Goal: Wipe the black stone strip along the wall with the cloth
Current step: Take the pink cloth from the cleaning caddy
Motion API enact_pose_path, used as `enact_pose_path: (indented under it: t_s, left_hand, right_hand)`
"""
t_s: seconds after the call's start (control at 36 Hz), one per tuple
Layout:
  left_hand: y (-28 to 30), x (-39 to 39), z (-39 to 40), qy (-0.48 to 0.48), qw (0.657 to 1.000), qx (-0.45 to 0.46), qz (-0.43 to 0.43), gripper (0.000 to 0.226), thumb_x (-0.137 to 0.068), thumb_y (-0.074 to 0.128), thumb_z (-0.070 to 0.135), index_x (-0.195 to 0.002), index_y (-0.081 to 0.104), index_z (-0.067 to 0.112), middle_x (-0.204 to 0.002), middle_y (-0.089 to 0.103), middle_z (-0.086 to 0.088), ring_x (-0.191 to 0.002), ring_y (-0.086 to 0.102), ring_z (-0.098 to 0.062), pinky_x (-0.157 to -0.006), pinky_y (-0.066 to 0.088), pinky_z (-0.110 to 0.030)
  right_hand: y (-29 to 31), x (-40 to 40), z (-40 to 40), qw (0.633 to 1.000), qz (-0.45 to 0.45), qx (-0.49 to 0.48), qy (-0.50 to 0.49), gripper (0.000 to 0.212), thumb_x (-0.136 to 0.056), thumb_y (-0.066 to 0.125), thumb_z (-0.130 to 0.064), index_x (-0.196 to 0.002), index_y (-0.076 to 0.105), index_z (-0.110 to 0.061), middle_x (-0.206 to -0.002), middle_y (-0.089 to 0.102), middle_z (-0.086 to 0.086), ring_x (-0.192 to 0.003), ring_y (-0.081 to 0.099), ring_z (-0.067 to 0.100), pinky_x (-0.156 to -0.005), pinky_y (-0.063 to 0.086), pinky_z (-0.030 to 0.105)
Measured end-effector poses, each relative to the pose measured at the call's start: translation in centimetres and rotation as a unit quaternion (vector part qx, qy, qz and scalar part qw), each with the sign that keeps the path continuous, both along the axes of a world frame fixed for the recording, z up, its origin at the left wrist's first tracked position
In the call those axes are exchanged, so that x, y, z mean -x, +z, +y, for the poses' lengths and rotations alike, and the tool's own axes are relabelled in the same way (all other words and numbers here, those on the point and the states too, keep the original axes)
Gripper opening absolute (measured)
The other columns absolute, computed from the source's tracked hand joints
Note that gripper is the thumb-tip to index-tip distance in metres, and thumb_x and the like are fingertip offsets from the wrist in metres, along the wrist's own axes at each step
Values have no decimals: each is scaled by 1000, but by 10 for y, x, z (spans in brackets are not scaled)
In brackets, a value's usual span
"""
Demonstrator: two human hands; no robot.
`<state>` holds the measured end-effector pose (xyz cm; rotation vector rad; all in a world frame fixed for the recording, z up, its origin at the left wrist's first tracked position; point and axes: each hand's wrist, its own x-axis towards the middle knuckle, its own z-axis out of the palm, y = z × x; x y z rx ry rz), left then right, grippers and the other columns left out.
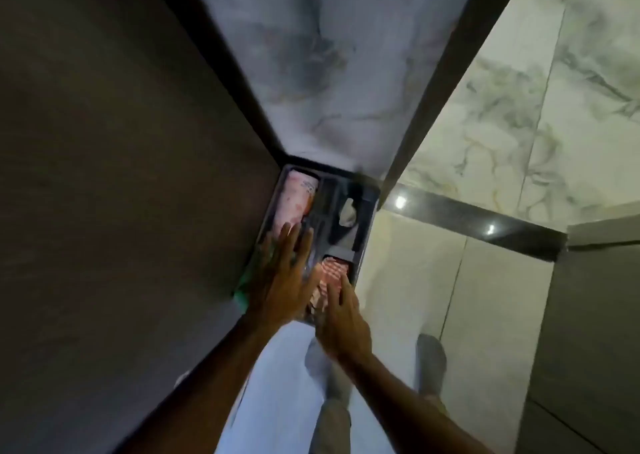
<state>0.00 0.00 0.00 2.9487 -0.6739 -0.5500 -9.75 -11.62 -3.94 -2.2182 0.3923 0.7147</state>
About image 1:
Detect person's left hand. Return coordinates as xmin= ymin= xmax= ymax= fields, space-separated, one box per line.
xmin=245 ymin=221 xmax=322 ymax=331

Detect person's right hand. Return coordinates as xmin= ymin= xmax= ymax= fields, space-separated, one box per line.
xmin=315 ymin=272 xmax=374 ymax=365

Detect pink checked cleaning cloth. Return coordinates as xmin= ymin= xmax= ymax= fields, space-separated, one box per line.
xmin=311 ymin=256 xmax=354 ymax=315

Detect dark plastic organizer tray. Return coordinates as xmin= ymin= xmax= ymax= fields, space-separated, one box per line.
xmin=232 ymin=156 xmax=384 ymax=327

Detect person's right forearm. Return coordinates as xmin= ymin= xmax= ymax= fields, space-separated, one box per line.
xmin=343 ymin=348 xmax=496 ymax=454

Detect person's left forearm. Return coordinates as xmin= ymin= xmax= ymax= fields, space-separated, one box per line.
xmin=115 ymin=313 xmax=287 ymax=454

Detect green cloth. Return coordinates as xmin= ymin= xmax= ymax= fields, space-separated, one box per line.
xmin=233 ymin=252 xmax=267 ymax=311

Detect pink patterned rolled cloth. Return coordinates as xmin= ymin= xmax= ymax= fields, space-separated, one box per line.
xmin=269 ymin=168 xmax=321 ymax=241

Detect beige trousers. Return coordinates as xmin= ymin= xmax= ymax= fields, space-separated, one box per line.
xmin=309 ymin=394 xmax=450 ymax=454

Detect white crumpled cloth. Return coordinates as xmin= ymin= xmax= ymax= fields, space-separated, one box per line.
xmin=338 ymin=198 xmax=359 ymax=228

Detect dark brown cabinet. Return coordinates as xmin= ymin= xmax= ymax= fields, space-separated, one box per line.
xmin=0 ymin=0 xmax=289 ymax=454

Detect grey door frame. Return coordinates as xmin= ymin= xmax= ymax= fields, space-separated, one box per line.
xmin=378 ymin=0 xmax=531 ymax=211
xmin=513 ymin=214 xmax=640 ymax=454

